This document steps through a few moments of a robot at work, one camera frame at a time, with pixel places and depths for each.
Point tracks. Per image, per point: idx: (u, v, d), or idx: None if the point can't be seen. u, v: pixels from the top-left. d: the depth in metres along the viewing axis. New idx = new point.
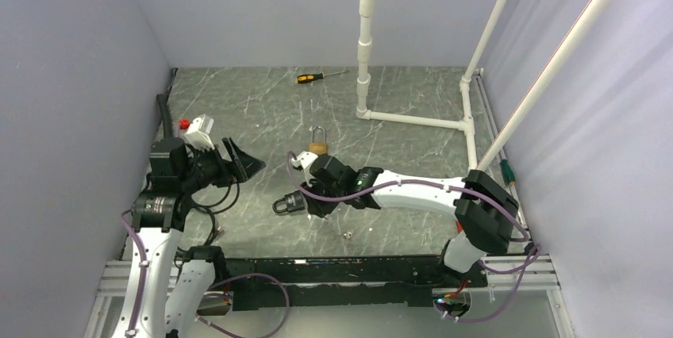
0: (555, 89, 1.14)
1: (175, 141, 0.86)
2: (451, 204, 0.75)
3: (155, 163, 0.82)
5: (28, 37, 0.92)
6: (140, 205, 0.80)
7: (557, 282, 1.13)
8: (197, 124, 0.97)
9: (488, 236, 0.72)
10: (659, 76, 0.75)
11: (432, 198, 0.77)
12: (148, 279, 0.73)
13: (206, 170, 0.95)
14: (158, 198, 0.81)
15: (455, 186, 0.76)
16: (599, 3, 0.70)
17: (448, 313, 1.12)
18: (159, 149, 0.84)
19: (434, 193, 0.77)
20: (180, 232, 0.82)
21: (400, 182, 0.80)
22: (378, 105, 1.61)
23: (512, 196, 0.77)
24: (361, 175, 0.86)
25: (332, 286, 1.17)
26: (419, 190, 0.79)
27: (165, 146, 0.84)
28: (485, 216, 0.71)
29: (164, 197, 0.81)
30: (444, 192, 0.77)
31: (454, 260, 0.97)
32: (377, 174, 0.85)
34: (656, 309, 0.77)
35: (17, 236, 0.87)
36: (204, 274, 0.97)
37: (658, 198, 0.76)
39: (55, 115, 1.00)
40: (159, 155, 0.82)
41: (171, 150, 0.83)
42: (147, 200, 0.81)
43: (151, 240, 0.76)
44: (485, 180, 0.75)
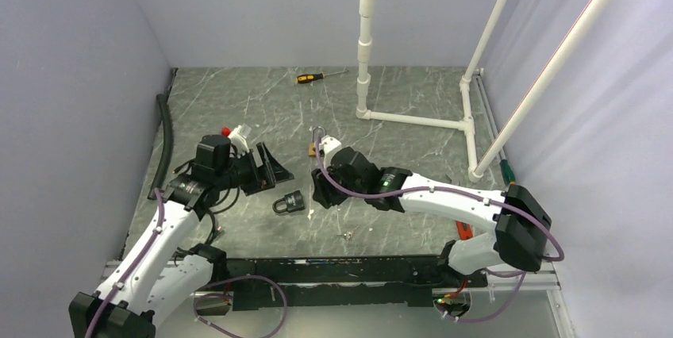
0: (555, 88, 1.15)
1: (224, 139, 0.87)
2: (490, 218, 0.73)
3: (200, 152, 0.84)
5: (27, 39, 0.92)
6: (174, 185, 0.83)
7: (557, 282, 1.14)
8: (237, 130, 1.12)
9: (524, 253, 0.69)
10: (659, 77, 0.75)
11: (469, 210, 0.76)
12: (155, 243, 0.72)
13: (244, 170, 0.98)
14: (191, 183, 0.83)
15: (494, 200, 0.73)
16: (599, 4, 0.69)
17: (448, 313, 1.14)
18: (207, 141, 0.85)
19: (471, 204, 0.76)
20: (198, 219, 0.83)
21: (432, 189, 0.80)
22: (378, 105, 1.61)
23: (547, 215, 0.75)
24: (387, 175, 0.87)
25: (332, 286, 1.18)
26: (453, 198, 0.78)
27: (214, 140, 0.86)
28: (524, 232, 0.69)
29: (196, 184, 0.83)
30: (482, 204, 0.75)
31: (459, 265, 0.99)
32: (403, 176, 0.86)
34: (657, 309, 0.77)
35: (17, 237, 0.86)
36: (201, 270, 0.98)
37: (659, 197, 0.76)
39: (54, 117, 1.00)
40: (205, 147, 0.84)
41: (217, 144, 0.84)
42: (182, 182, 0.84)
43: (173, 213, 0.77)
44: (527, 197, 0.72)
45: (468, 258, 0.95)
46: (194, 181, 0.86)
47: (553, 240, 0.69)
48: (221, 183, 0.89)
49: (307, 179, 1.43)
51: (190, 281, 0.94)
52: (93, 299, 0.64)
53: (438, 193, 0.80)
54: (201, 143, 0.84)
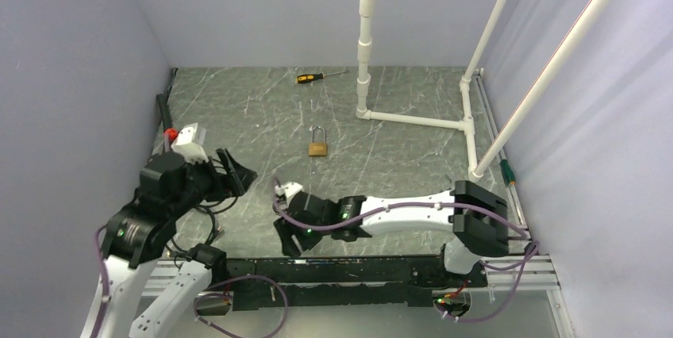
0: (555, 89, 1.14)
1: (178, 159, 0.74)
2: (447, 220, 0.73)
3: (145, 181, 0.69)
5: (28, 38, 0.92)
6: (115, 224, 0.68)
7: (558, 282, 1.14)
8: (190, 132, 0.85)
9: (487, 243, 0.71)
10: (659, 78, 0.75)
11: (427, 219, 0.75)
12: (108, 316, 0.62)
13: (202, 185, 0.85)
14: (133, 224, 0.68)
15: (445, 202, 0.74)
16: (600, 3, 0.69)
17: (448, 313, 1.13)
18: (153, 166, 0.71)
19: (427, 213, 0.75)
20: (151, 259, 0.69)
21: (387, 209, 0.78)
22: (378, 105, 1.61)
23: (500, 197, 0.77)
24: (346, 206, 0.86)
25: (332, 286, 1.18)
26: (408, 212, 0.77)
27: (162, 162, 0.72)
28: (481, 224, 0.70)
29: (140, 222, 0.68)
30: (436, 209, 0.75)
31: (456, 265, 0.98)
32: (359, 202, 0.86)
34: (656, 309, 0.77)
35: (17, 236, 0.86)
36: (198, 280, 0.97)
37: (659, 197, 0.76)
39: (55, 116, 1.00)
40: (152, 172, 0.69)
41: (168, 168, 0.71)
42: (121, 221, 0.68)
43: (117, 273, 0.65)
44: (471, 186, 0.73)
45: (467, 257, 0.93)
46: (141, 216, 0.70)
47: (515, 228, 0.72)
48: (181, 209, 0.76)
49: (307, 178, 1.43)
51: (192, 290, 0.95)
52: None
53: (393, 211, 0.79)
54: (146, 167, 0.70)
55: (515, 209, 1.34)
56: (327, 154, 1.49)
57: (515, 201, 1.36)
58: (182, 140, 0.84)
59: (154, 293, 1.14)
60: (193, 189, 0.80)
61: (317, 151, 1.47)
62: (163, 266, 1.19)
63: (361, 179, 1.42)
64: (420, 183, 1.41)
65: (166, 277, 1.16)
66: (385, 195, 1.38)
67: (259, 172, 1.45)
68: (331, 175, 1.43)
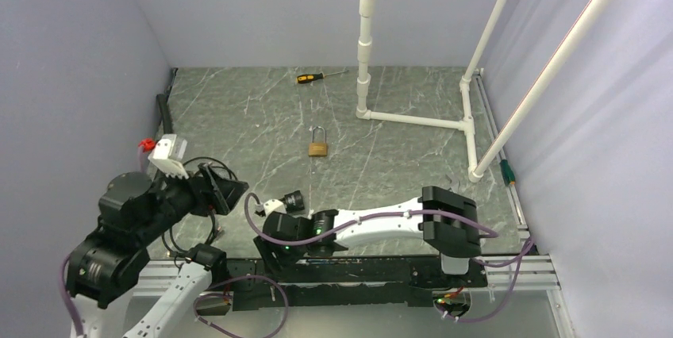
0: (556, 88, 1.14)
1: (142, 186, 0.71)
2: (416, 228, 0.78)
3: (104, 214, 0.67)
5: (28, 37, 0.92)
6: (79, 255, 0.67)
7: (557, 282, 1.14)
8: (166, 147, 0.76)
9: (458, 247, 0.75)
10: (659, 78, 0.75)
11: (397, 228, 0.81)
12: None
13: (182, 205, 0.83)
14: (95, 259, 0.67)
15: (413, 211, 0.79)
16: (599, 4, 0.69)
17: (448, 313, 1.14)
18: (113, 194, 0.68)
19: (397, 222, 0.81)
20: (118, 291, 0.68)
21: (359, 221, 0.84)
22: (378, 105, 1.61)
23: (467, 198, 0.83)
24: (319, 222, 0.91)
25: (332, 286, 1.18)
26: (378, 223, 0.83)
27: (121, 191, 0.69)
28: (448, 229, 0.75)
29: (102, 258, 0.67)
30: (405, 218, 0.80)
31: (453, 265, 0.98)
32: (332, 217, 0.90)
34: (656, 309, 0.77)
35: (18, 236, 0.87)
36: (198, 282, 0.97)
37: (659, 197, 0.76)
39: (55, 115, 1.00)
40: (111, 203, 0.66)
41: (129, 197, 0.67)
42: (83, 257, 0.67)
43: (88, 311, 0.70)
44: (433, 192, 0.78)
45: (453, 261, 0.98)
46: (106, 247, 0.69)
47: (484, 229, 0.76)
48: (151, 234, 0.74)
49: (307, 178, 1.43)
51: (191, 294, 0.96)
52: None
53: (365, 223, 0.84)
54: (105, 195, 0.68)
55: (515, 209, 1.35)
56: (327, 154, 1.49)
57: (516, 201, 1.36)
58: (159, 155, 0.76)
59: (154, 293, 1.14)
60: (166, 212, 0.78)
61: (317, 151, 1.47)
62: (163, 266, 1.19)
63: (360, 179, 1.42)
64: (420, 183, 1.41)
65: (166, 277, 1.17)
66: (385, 195, 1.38)
67: (259, 171, 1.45)
68: (331, 175, 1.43)
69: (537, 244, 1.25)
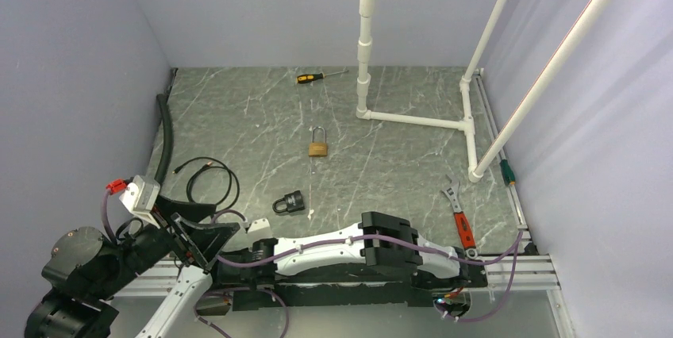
0: (555, 89, 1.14)
1: (90, 251, 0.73)
2: (355, 252, 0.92)
3: (57, 284, 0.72)
5: (28, 36, 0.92)
6: (40, 319, 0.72)
7: (558, 282, 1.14)
8: (132, 197, 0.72)
9: (396, 267, 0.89)
10: (659, 78, 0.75)
11: (339, 255, 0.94)
12: None
13: (158, 251, 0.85)
14: (52, 329, 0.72)
15: (354, 238, 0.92)
16: (599, 3, 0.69)
17: (448, 313, 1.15)
18: (60, 262, 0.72)
19: (340, 249, 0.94)
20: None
21: (299, 250, 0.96)
22: (378, 105, 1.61)
23: (403, 220, 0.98)
24: (258, 251, 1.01)
25: (332, 286, 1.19)
26: (319, 250, 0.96)
27: (67, 259, 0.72)
28: (388, 252, 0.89)
29: (58, 328, 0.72)
30: (347, 245, 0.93)
31: (443, 269, 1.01)
32: (271, 245, 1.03)
34: (657, 310, 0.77)
35: (18, 236, 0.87)
36: (197, 287, 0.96)
37: (659, 199, 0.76)
39: (55, 114, 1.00)
40: (60, 272, 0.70)
41: (78, 265, 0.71)
42: (40, 327, 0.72)
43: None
44: (374, 218, 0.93)
45: (436, 268, 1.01)
46: (66, 309, 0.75)
47: (424, 248, 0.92)
48: (112, 286, 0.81)
49: (307, 178, 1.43)
51: (195, 294, 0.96)
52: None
53: (305, 251, 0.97)
54: (51, 263, 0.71)
55: (515, 209, 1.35)
56: (327, 154, 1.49)
57: (516, 201, 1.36)
58: (124, 203, 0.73)
59: (155, 293, 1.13)
60: (131, 266, 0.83)
61: (317, 151, 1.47)
62: (163, 266, 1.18)
63: (361, 179, 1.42)
64: (420, 183, 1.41)
65: (166, 277, 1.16)
66: (385, 195, 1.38)
67: (259, 172, 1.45)
68: (331, 175, 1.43)
69: (537, 244, 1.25)
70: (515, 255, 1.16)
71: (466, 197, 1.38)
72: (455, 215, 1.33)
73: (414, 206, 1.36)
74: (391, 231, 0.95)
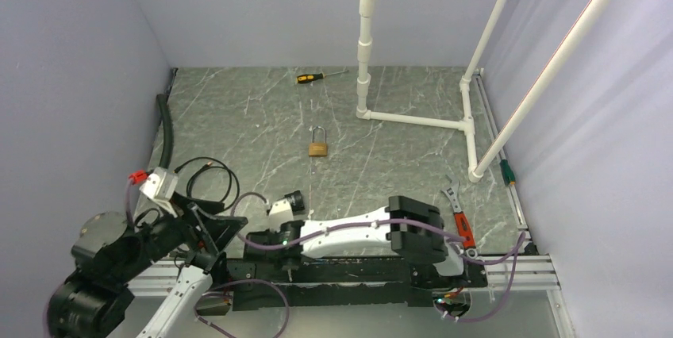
0: (555, 89, 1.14)
1: (117, 231, 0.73)
2: (382, 236, 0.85)
3: (82, 263, 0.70)
5: (28, 37, 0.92)
6: (62, 299, 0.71)
7: (558, 282, 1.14)
8: (153, 186, 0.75)
9: (423, 253, 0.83)
10: (659, 78, 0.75)
11: (365, 238, 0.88)
12: None
13: (169, 240, 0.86)
14: (75, 307, 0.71)
15: (380, 221, 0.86)
16: (599, 2, 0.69)
17: (448, 313, 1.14)
18: (88, 240, 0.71)
19: (366, 233, 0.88)
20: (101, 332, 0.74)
21: (325, 232, 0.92)
22: (378, 105, 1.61)
23: (432, 207, 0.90)
24: (285, 233, 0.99)
25: (332, 286, 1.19)
26: (344, 234, 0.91)
27: (95, 239, 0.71)
28: (416, 237, 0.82)
29: (82, 305, 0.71)
30: (373, 229, 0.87)
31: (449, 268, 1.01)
32: (298, 228, 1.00)
34: (656, 311, 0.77)
35: (18, 236, 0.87)
36: (197, 288, 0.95)
37: (659, 200, 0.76)
39: (55, 116, 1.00)
40: (89, 251, 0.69)
41: (105, 246, 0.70)
42: (63, 305, 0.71)
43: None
44: (404, 201, 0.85)
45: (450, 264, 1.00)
46: (86, 290, 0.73)
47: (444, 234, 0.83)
48: (130, 272, 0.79)
49: (307, 178, 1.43)
51: (195, 293, 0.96)
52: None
53: (331, 234, 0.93)
54: (79, 242, 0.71)
55: (515, 209, 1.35)
56: (327, 154, 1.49)
57: (515, 201, 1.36)
58: (146, 193, 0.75)
59: (155, 293, 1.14)
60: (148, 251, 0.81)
61: (317, 151, 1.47)
62: (163, 266, 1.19)
63: (360, 179, 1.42)
64: (420, 183, 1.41)
65: (166, 277, 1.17)
66: (385, 196, 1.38)
67: (259, 172, 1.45)
68: (331, 175, 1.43)
69: (537, 244, 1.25)
70: (513, 256, 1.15)
71: (466, 197, 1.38)
72: (455, 215, 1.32)
73: None
74: (419, 217, 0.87)
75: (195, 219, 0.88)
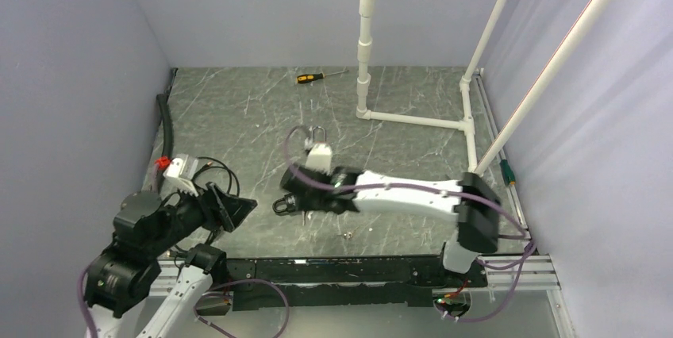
0: (555, 89, 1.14)
1: (152, 205, 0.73)
2: (447, 209, 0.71)
3: (119, 232, 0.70)
5: (28, 37, 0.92)
6: (98, 268, 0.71)
7: (558, 282, 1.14)
8: (177, 167, 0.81)
9: (482, 240, 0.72)
10: (659, 78, 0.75)
11: (427, 205, 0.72)
12: None
13: (191, 220, 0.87)
14: (111, 274, 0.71)
15: (452, 190, 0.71)
16: (600, 1, 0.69)
17: (448, 313, 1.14)
18: (126, 213, 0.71)
19: (430, 198, 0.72)
20: (134, 301, 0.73)
21: (387, 186, 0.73)
22: (378, 105, 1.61)
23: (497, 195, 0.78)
24: (337, 175, 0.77)
25: (332, 286, 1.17)
26: (410, 194, 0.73)
27: (133, 210, 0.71)
28: (482, 220, 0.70)
29: (118, 272, 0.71)
30: (440, 197, 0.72)
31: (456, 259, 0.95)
32: (355, 174, 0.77)
34: (657, 311, 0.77)
35: (17, 237, 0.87)
36: (197, 288, 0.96)
37: (659, 200, 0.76)
39: (55, 116, 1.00)
40: (126, 220, 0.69)
41: (142, 216, 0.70)
42: (100, 273, 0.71)
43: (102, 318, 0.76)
44: (478, 182, 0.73)
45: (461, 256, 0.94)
46: (121, 260, 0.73)
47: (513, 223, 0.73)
48: (162, 247, 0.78)
49: None
51: (195, 295, 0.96)
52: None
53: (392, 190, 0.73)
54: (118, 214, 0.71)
55: (515, 209, 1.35)
56: None
57: (516, 201, 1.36)
58: (170, 173, 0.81)
59: (155, 293, 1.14)
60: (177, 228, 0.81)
61: None
62: (163, 266, 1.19)
63: None
64: None
65: (166, 277, 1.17)
66: None
67: (259, 172, 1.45)
68: None
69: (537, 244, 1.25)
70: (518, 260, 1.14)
71: None
72: None
73: None
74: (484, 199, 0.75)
75: (214, 200, 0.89)
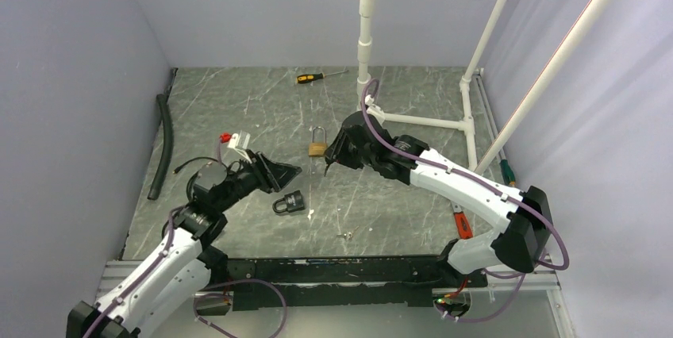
0: (555, 89, 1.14)
1: (221, 173, 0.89)
2: (501, 213, 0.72)
3: (198, 192, 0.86)
5: (28, 38, 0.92)
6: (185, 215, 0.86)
7: (557, 282, 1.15)
8: (235, 140, 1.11)
9: (524, 257, 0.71)
10: (660, 77, 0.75)
11: (484, 201, 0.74)
12: (159, 266, 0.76)
13: (248, 183, 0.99)
14: (198, 218, 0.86)
15: (513, 197, 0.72)
16: (599, 2, 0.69)
17: (448, 313, 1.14)
18: (203, 178, 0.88)
19: (487, 197, 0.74)
20: (200, 250, 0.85)
21: (448, 169, 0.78)
22: (378, 105, 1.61)
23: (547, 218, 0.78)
24: (400, 143, 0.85)
25: (332, 286, 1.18)
26: (468, 185, 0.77)
27: (210, 174, 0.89)
28: (532, 236, 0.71)
29: (203, 218, 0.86)
30: (498, 198, 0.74)
31: (467, 265, 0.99)
32: (421, 148, 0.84)
34: (658, 312, 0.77)
35: (17, 237, 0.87)
36: (197, 280, 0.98)
37: (659, 199, 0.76)
39: (55, 116, 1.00)
40: (203, 184, 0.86)
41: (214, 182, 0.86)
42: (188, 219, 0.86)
43: (180, 239, 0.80)
44: (544, 201, 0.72)
45: (471, 262, 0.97)
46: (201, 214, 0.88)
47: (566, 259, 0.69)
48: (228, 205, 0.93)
49: (307, 178, 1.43)
51: (186, 288, 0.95)
52: (90, 310, 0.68)
53: (452, 174, 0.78)
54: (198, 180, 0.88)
55: None
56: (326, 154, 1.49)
57: None
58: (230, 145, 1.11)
59: None
60: (239, 190, 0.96)
61: (317, 151, 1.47)
62: None
63: (360, 179, 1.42)
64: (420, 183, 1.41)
65: None
66: (385, 196, 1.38)
67: None
68: (331, 175, 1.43)
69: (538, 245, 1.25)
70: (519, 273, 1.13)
71: None
72: (455, 215, 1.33)
73: (414, 206, 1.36)
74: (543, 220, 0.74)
75: (264, 167, 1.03)
